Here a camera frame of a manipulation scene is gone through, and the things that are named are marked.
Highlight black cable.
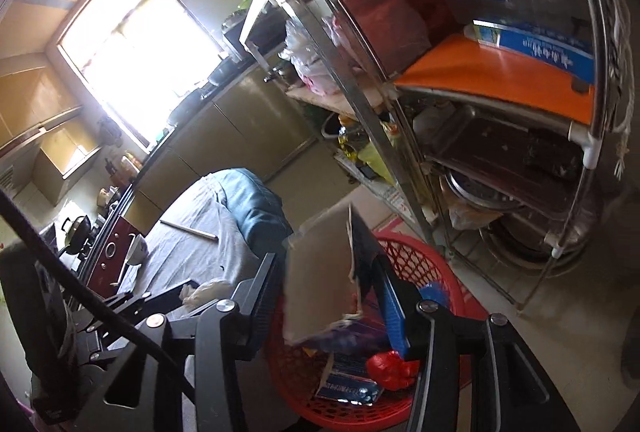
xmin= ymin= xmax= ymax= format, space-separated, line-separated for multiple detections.
xmin=0 ymin=189 xmax=197 ymax=405

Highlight wooden shelf board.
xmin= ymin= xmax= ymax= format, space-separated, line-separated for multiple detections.
xmin=284 ymin=83 xmax=392 ymax=119

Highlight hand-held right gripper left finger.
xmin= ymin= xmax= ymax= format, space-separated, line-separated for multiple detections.
xmin=82 ymin=252 xmax=281 ymax=432

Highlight cooking oil bottle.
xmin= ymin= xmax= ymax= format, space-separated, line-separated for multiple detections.
xmin=336 ymin=113 xmax=362 ymax=164

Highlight red plastic basket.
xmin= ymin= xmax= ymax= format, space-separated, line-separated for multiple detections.
xmin=265 ymin=232 xmax=492 ymax=429

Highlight steel tray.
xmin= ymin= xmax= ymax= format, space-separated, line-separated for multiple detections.
xmin=424 ymin=104 xmax=587 ymax=214

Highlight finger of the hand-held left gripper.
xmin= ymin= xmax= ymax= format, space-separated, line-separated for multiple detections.
xmin=74 ymin=312 xmax=151 ymax=364
xmin=99 ymin=280 xmax=202 ymax=314

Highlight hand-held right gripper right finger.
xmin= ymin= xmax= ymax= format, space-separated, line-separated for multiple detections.
xmin=370 ymin=252 xmax=583 ymax=432

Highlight blue printed packet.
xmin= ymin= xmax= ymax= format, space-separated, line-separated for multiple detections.
xmin=314 ymin=352 xmax=387 ymax=409

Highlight thin wooden stick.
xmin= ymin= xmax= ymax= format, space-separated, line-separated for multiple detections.
xmin=159 ymin=220 xmax=219 ymax=242

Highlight white bowl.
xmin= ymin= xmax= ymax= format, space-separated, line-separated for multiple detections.
xmin=124 ymin=234 xmax=149 ymax=266

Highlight red wrapper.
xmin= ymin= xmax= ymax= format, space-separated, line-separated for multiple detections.
xmin=365 ymin=350 xmax=422 ymax=391

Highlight round steel pan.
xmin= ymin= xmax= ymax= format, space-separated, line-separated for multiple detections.
xmin=444 ymin=166 xmax=542 ymax=215

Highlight white crumpled tissue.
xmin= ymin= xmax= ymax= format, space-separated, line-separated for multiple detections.
xmin=179 ymin=277 xmax=237 ymax=309

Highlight grey tablecloth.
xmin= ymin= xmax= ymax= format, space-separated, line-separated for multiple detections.
xmin=90 ymin=172 xmax=296 ymax=413

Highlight purple wrapper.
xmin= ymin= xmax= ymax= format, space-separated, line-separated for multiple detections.
xmin=300 ymin=317 xmax=389 ymax=354

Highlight orange board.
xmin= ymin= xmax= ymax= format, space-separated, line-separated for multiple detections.
xmin=392 ymin=34 xmax=599 ymax=129

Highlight grey cardboard piece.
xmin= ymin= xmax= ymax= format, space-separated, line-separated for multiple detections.
xmin=282 ymin=202 xmax=378 ymax=346

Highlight metal storage rack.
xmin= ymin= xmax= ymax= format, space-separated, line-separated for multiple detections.
xmin=249 ymin=0 xmax=632 ymax=314

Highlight pink plastic bag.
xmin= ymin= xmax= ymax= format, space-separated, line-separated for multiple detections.
xmin=284 ymin=16 xmax=367 ymax=96

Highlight beige kitchen counter cabinet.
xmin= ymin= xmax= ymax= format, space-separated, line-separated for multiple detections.
xmin=134 ymin=61 xmax=322 ymax=234

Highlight yellow plastic bag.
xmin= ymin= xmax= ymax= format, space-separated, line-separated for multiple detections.
xmin=356 ymin=143 xmax=397 ymax=186

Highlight red plastic bag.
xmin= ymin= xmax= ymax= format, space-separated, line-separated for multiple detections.
xmin=339 ymin=0 xmax=452 ymax=69

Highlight window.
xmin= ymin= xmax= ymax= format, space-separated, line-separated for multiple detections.
xmin=56 ymin=0 xmax=227 ymax=149

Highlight steel basin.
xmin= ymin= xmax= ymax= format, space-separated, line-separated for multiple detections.
xmin=479 ymin=206 xmax=587 ymax=265

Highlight teal cloth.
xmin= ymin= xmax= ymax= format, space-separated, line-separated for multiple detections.
xmin=215 ymin=168 xmax=294 ymax=259

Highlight black countertop appliance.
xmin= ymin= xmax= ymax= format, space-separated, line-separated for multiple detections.
xmin=221 ymin=18 xmax=252 ymax=59

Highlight blue printed box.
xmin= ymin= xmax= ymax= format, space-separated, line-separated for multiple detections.
xmin=469 ymin=19 xmax=599 ymax=86

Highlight black wok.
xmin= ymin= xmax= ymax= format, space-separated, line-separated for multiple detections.
xmin=59 ymin=214 xmax=94 ymax=254

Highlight beige wall cabinet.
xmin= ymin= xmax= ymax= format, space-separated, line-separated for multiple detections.
xmin=0 ymin=52 xmax=103 ymax=209

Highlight maroon cabinet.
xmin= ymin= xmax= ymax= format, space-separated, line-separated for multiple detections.
xmin=84 ymin=216 xmax=147 ymax=299

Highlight white metal stand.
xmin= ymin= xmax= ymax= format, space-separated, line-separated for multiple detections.
xmin=238 ymin=0 xmax=302 ymax=74

